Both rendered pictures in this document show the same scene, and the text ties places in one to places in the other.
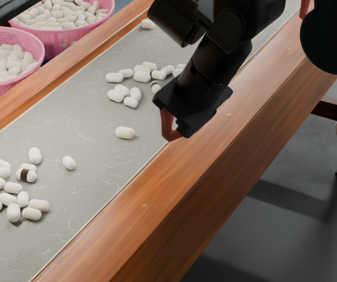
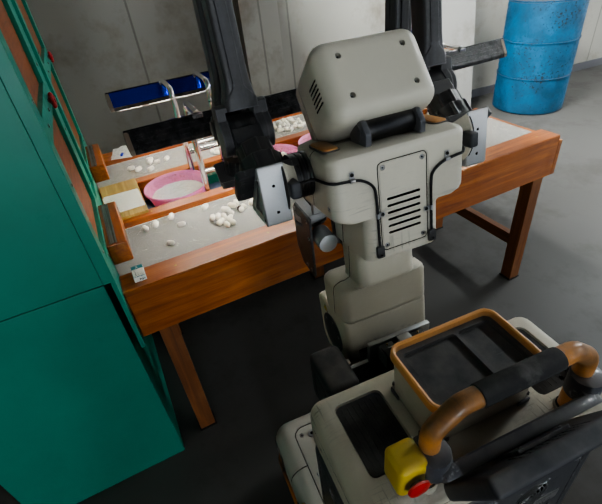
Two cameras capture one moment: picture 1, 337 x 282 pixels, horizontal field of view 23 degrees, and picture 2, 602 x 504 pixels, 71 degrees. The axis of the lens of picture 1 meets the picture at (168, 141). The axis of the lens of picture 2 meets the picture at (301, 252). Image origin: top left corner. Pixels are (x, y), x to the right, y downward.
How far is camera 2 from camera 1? 0.79 m
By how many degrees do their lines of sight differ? 31
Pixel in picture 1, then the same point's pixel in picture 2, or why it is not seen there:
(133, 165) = not seen: hidden behind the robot
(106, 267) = (226, 251)
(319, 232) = (464, 301)
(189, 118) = (222, 178)
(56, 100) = not seen: hidden behind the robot
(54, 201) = (241, 222)
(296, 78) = not seen: hidden behind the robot
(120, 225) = (249, 237)
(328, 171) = (495, 271)
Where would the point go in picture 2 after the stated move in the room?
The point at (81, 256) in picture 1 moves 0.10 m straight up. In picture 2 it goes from (222, 244) to (215, 218)
